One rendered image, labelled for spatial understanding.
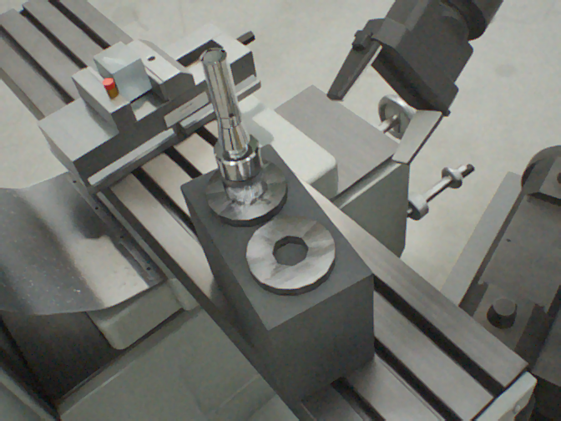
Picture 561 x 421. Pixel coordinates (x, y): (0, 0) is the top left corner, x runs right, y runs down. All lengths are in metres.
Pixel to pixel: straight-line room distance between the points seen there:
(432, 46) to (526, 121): 1.78
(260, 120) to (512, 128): 1.31
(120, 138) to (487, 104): 1.67
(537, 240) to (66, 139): 0.87
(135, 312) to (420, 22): 0.63
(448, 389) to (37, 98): 0.86
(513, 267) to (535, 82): 1.37
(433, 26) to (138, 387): 0.80
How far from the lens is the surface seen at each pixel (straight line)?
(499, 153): 2.28
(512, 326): 1.18
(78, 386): 1.10
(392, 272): 0.85
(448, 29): 0.64
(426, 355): 0.80
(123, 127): 1.00
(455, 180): 1.50
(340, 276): 0.63
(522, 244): 1.31
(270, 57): 2.69
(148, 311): 1.04
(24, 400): 1.01
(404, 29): 0.60
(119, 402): 1.17
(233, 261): 0.65
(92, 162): 1.01
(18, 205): 1.13
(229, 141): 0.62
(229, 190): 0.67
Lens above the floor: 1.63
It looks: 51 degrees down
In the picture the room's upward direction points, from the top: 12 degrees counter-clockwise
